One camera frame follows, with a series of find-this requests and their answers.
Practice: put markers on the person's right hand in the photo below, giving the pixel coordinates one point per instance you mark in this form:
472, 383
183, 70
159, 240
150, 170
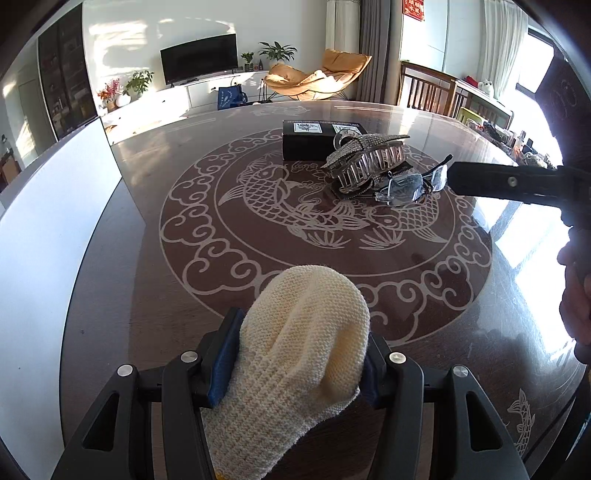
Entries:
579, 300

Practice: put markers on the blue bag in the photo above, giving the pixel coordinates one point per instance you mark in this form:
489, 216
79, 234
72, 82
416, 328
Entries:
232, 98

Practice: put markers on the dark glass display cabinet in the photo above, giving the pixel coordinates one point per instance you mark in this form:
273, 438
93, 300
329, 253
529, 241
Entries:
69, 74

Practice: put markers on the small green potted plant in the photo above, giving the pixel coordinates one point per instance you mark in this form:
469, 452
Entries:
248, 61

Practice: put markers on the small clear jar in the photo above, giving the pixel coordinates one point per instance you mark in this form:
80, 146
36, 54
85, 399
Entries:
344, 137

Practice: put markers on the white television cabinet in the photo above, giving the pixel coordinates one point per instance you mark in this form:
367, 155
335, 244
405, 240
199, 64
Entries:
184, 97

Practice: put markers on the large leafy potted plant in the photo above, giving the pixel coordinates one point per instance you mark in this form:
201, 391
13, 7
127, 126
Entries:
277, 51

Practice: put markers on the cream knit pouch yellow trim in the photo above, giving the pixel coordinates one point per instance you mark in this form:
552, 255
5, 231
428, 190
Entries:
295, 350

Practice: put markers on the red flower vase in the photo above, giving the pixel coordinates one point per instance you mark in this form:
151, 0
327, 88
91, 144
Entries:
109, 94

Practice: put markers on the green plant white pot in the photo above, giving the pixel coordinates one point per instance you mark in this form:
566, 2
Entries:
137, 85

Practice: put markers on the rhinestone hair claw clip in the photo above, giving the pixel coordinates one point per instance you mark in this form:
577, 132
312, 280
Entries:
364, 157

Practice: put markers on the white cat figurine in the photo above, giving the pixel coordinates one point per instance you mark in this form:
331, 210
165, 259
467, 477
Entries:
485, 88

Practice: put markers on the black box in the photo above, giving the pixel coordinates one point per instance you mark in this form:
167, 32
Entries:
304, 143

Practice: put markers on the orange lounge chair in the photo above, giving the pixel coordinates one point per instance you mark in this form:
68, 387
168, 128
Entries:
291, 81
344, 67

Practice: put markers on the black television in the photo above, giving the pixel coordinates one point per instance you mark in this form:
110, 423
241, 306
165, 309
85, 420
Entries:
198, 59

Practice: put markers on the white sheer curtain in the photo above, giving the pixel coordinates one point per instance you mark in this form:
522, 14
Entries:
342, 25

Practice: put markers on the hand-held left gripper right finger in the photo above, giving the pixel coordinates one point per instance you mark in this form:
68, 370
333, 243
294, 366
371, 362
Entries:
369, 391

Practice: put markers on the grey curtain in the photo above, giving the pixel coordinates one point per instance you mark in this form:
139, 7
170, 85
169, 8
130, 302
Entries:
379, 46

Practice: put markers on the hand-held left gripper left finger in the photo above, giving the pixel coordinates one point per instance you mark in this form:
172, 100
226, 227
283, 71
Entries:
220, 376

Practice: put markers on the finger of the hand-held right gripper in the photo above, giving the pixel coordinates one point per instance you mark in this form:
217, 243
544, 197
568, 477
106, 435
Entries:
508, 182

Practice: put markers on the clear eyeglasses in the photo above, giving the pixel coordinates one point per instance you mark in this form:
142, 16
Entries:
404, 184

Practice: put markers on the wooden dining chair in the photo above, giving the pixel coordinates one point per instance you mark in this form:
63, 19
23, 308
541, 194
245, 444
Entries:
427, 90

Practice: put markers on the red wall hanging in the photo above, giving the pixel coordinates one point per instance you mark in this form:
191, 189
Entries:
413, 9

